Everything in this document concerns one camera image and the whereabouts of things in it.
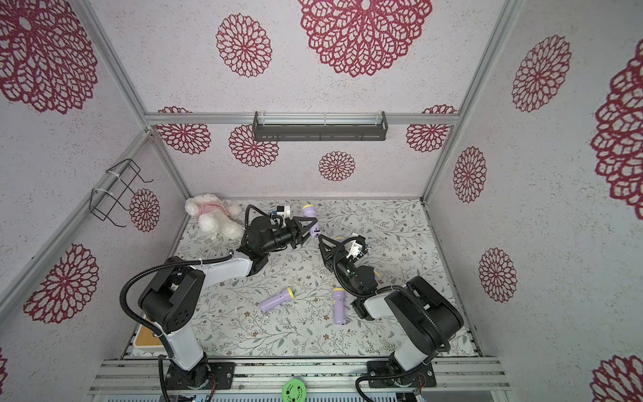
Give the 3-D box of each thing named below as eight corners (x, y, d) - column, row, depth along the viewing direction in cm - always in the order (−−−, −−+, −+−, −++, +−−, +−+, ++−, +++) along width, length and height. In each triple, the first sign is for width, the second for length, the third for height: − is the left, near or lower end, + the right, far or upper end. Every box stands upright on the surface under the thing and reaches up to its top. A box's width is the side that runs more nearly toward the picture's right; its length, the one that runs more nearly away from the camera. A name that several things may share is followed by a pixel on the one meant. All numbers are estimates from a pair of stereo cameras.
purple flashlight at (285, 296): (262, 312, 88) (260, 309, 85) (259, 304, 90) (257, 301, 87) (294, 298, 91) (293, 294, 89) (291, 290, 93) (290, 286, 91)
